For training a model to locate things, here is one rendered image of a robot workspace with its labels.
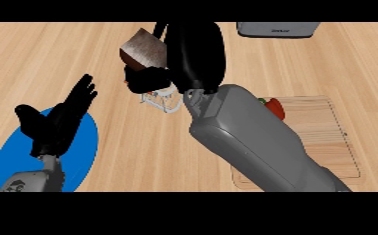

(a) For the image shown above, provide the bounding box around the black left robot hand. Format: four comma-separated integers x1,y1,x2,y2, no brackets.
14,73,99,159

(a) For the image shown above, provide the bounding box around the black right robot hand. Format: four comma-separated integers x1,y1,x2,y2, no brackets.
123,22,229,95

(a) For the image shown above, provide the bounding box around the brown cupcake with pale frosting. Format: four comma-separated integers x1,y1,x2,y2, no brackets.
120,27,170,72

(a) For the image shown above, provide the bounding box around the pale wooden cutting board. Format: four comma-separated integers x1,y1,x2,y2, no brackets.
231,95,367,191

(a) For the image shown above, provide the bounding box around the blue oval placemat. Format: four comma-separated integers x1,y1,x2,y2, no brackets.
0,106,101,193

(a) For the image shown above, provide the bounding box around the grey appliance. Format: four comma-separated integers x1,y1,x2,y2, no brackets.
235,22,322,40

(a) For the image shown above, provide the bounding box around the red bell pepper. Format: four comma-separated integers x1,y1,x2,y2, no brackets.
257,97,287,122

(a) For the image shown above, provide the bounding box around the white wire tiered basket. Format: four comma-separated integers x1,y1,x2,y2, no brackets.
139,83,185,114

